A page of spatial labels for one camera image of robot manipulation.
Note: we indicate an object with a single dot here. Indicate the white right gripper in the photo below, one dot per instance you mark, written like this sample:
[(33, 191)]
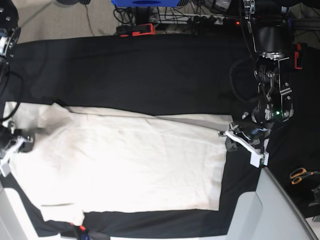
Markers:
[(12, 141)]

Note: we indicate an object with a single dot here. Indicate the orange black clamp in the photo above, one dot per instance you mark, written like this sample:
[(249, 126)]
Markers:
[(299, 52), (136, 30)]

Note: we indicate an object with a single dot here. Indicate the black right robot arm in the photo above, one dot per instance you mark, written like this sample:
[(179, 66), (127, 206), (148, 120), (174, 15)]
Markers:
[(9, 35)]

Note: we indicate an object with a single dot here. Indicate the black table cloth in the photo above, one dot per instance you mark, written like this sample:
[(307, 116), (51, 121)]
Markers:
[(173, 74)]

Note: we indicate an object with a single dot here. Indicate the white right table frame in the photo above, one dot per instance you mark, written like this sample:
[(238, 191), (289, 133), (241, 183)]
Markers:
[(268, 213)]

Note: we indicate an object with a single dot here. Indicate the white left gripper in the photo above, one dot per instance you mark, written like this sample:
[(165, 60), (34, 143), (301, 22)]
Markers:
[(250, 136)]

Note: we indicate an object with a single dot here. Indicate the white T-shirt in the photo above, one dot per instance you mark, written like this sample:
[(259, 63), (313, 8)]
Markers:
[(94, 159)]

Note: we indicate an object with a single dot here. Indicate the white table frame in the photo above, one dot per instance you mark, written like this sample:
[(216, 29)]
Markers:
[(15, 223), (268, 213)]

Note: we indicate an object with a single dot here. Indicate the orange handled scissors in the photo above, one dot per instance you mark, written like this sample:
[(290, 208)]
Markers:
[(300, 174)]

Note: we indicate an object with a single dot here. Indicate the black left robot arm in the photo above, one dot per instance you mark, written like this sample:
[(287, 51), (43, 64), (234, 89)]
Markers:
[(269, 26)]

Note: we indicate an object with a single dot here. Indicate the orange black clamp top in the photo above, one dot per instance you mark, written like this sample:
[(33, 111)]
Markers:
[(136, 30)]

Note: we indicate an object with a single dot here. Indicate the white power strip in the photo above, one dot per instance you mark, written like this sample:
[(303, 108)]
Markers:
[(184, 18)]

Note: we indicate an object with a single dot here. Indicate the blue box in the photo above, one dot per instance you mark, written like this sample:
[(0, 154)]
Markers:
[(145, 3)]

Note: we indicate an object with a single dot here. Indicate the orange clamp bottom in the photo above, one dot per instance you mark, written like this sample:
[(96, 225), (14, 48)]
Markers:
[(79, 228)]

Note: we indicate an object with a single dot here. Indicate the black device at right edge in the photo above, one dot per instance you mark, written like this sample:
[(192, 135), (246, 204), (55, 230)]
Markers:
[(316, 194)]

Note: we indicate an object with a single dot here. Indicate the orange black clamp right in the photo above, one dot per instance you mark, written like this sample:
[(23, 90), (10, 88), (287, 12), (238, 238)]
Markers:
[(299, 52)]

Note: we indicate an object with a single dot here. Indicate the white left table frame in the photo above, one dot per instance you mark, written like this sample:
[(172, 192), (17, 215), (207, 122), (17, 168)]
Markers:
[(15, 223)]

